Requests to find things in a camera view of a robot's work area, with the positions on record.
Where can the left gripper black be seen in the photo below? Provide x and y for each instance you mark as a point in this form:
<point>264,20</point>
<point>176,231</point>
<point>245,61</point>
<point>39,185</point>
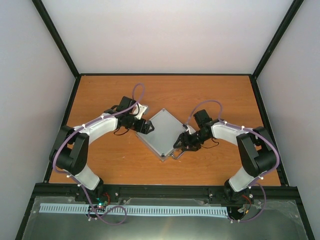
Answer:
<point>146,128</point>

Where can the black frame post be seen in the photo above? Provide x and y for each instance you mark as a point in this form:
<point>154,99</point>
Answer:
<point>48,22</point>
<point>282,28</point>

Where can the green led circuit board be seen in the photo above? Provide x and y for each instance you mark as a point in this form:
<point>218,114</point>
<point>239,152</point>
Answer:
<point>103,200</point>

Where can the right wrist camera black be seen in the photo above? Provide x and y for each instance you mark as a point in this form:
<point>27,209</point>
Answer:
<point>201,118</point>

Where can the right black frame post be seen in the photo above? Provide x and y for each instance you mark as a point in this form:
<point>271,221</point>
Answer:
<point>282,28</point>

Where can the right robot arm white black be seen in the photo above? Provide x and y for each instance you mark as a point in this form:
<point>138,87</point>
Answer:
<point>257,152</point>

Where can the light blue cable duct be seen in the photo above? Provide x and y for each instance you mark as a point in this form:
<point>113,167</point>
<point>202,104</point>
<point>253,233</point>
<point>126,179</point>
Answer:
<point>136,210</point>

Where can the left black frame post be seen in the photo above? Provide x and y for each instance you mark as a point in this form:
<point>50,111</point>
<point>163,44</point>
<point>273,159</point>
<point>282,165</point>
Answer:
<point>48,22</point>

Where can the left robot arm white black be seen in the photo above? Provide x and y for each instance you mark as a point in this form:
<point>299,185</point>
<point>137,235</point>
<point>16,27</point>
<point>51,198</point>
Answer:
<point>69,153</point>

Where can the aluminium poker case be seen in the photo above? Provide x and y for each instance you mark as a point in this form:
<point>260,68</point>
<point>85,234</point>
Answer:
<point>161,140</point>

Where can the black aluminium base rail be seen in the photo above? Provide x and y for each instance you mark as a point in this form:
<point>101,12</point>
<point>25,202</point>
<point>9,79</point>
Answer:
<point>116,193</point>

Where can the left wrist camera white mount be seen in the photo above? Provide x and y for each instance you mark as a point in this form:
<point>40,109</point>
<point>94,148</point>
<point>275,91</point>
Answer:
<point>140,110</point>

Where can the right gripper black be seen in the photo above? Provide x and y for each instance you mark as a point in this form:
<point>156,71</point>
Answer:
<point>182,136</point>

